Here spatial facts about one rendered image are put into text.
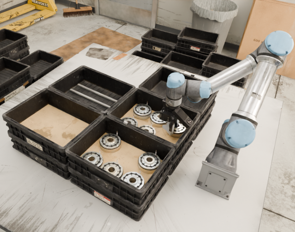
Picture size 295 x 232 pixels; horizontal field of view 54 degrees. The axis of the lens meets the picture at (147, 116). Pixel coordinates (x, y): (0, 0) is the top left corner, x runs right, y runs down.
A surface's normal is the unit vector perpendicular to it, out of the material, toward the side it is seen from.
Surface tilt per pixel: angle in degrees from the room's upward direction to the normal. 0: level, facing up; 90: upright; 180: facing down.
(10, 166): 0
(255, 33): 77
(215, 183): 90
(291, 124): 0
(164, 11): 90
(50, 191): 0
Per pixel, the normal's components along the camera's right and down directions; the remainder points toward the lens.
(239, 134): -0.14, 0.01
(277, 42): -0.03, -0.23
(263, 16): -0.41, 0.42
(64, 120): 0.07, -0.76
